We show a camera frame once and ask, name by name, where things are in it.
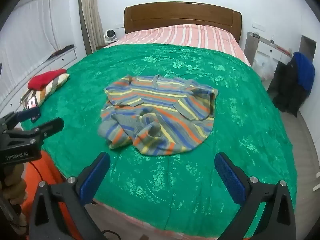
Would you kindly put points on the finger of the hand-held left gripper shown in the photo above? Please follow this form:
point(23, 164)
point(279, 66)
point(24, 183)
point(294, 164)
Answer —
point(53, 125)
point(23, 115)

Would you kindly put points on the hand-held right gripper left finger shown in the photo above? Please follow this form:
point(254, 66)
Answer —
point(93, 177)

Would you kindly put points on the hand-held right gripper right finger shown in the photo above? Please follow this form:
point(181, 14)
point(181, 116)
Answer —
point(231, 180)

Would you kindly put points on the striped knit sweater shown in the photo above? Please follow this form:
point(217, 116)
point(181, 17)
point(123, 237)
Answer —
point(160, 120)

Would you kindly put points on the person's left hand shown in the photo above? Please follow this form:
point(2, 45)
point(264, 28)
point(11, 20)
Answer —
point(16, 187)

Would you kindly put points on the person's orange clothing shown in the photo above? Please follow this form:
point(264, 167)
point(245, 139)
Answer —
point(50, 170)

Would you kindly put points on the red knit garment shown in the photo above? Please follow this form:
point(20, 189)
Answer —
point(45, 78)

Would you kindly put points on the green floral bedspread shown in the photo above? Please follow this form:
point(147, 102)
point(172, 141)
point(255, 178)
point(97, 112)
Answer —
point(175, 180)

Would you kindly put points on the white drawer shelf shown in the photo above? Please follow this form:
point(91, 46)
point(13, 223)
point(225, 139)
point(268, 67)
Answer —
point(62, 57)

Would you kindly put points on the small white fan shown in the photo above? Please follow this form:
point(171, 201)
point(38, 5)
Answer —
point(110, 34)

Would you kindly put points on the black puffer jacket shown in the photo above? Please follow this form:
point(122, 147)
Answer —
point(290, 90)

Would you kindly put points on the beige curtain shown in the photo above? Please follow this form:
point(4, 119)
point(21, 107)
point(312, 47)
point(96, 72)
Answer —
point(90, 17)

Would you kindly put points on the clear plastic bag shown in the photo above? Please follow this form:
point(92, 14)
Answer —
point(266, 68)

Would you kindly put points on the blue garment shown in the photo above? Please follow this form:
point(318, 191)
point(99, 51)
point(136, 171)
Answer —
point(305, 72)

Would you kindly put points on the white desk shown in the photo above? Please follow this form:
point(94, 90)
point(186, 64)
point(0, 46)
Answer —
point(265, 47)

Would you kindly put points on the red item on desk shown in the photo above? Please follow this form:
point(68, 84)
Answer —
point(282, 49)

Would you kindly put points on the water bottle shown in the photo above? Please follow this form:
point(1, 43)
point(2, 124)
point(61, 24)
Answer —
point(272, 40)

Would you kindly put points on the pink striped bed sheet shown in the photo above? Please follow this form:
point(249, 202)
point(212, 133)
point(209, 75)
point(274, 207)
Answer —
point(180, 35)

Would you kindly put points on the wooden headboard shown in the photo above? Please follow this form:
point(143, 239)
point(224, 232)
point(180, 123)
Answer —
point(180, 15)

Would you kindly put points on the white wall sockets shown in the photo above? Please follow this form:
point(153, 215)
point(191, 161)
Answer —
point(258, 26)

